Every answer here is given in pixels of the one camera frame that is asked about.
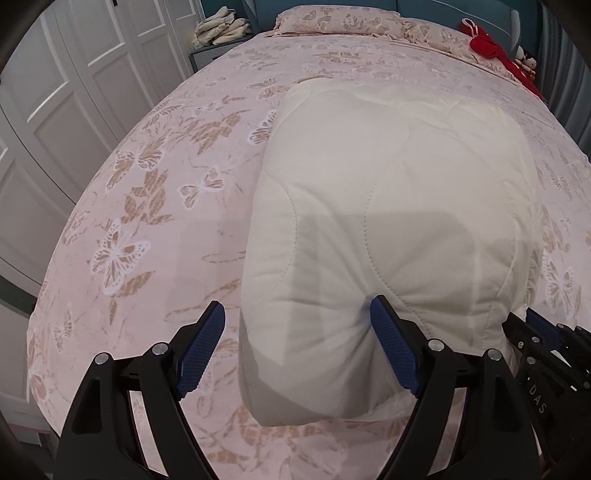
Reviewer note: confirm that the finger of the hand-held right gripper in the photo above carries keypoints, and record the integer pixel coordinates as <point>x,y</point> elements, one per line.
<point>542,325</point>
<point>577,344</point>

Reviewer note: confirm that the red clothing item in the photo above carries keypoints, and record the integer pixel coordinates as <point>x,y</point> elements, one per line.
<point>489,46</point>

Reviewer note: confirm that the cream quilted blanket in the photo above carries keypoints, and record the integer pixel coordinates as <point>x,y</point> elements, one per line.
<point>397,207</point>

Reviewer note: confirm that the pink butterfly pillow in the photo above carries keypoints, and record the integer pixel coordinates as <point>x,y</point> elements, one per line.
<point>443,41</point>
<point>337,18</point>

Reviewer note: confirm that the grey nightstand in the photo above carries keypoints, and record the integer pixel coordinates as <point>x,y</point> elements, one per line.
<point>210,57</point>

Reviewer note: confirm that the teal upholstered headboard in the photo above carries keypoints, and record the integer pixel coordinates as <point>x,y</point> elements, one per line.
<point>438,9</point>

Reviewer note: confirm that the pile of beige cloths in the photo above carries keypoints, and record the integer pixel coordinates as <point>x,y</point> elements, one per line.
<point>221,30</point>

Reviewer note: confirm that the bed with pink butterfly sheet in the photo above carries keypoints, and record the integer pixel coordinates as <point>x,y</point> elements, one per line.
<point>161,230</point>

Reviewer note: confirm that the white panelled wardrobe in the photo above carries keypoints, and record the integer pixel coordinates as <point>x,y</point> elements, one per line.
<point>60,92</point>

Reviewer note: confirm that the small white plush toy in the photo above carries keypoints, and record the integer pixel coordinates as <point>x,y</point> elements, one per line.
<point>527,62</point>

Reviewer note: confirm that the grey mesh panel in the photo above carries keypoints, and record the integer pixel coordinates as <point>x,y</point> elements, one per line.
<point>248,9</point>

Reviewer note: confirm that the grey curtain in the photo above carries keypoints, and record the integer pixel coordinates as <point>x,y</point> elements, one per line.
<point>568,83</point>

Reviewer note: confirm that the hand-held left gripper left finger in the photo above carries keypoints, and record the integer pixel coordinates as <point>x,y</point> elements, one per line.
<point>203,350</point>

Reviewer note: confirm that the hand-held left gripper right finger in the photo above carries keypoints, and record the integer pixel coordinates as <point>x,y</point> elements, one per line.
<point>392,346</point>

